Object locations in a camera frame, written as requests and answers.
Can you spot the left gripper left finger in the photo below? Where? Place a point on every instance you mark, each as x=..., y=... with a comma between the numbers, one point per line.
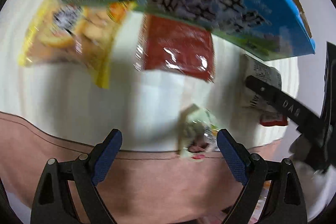
x=53, y=201

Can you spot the pale green snack bag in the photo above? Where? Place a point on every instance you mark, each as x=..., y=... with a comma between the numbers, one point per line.
x=198, y=135

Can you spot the yellow biscuit snack bag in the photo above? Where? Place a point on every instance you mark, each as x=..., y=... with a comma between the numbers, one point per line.
x=60, y=32

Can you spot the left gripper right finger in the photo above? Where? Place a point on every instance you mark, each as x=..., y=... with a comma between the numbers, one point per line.
x=284, y=202

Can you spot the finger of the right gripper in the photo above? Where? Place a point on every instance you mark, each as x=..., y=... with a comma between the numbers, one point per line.
x=306, y=120

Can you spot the dark red jerky packet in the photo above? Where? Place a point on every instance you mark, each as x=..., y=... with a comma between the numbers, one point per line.
x=173, y=46

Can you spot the small red snack packet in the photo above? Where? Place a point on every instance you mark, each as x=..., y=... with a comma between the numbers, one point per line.
x=270, y=119

